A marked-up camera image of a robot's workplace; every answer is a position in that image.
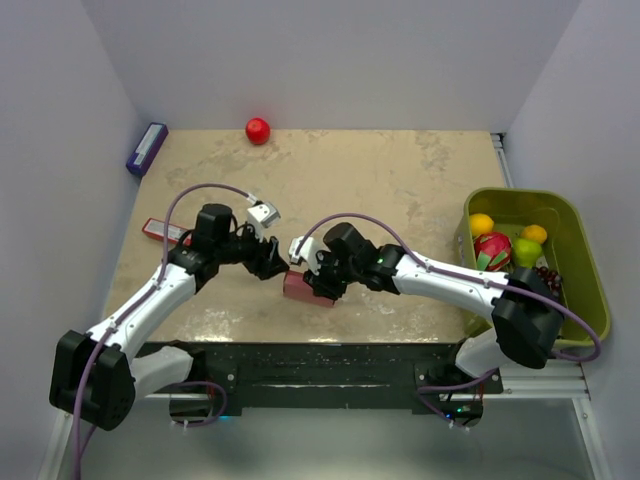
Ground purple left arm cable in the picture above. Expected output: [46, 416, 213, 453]
[72, 182, 261, 480]

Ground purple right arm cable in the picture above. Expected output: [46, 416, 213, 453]
[294, 213, 603, 363]

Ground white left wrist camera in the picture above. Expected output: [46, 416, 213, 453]
[246, 202, 281, 241]

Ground pink paper box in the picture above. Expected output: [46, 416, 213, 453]
[283, 271, 335, 308]

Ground green plastic bin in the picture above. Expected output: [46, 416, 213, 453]
[453, 188, 611, 340]

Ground orange fruit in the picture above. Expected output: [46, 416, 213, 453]
[520, 224, 548, 245]

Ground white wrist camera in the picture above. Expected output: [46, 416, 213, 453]
[246, 202, 281, 241]
[288, 236, 323, 275]

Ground dark purple grapes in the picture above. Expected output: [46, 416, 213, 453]
[533, 266, 563, 298]

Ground green pear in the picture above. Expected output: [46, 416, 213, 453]
[512, 237, 543, 268]

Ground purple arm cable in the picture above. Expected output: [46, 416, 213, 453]
[72, 182, 261, 480]
[294, 213, 603, 363]

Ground red apple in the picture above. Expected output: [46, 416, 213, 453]
[245, 117, 271, 145]

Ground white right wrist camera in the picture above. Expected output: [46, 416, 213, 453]
[288, 236, 323, 275]

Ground yellow lemon upper left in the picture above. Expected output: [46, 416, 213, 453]
[469, 213, 495, 238]

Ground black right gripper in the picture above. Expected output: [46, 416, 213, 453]
[303, 249, 361, 301]

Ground red dragon fruit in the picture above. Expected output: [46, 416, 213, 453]
[474, 232, 512, 272]

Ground purple rectangular carton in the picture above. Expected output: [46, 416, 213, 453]
[126, 122, 169, 178]

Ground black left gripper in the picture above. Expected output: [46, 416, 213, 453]
[215, 221, 289, 280]

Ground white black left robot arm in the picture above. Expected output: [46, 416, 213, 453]
[49, 201, 288, 431]

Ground red rectangular carton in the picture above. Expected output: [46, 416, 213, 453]
[141, 218, 191, 246]

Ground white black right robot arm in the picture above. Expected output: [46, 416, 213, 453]
[289, 222, 564, 393]

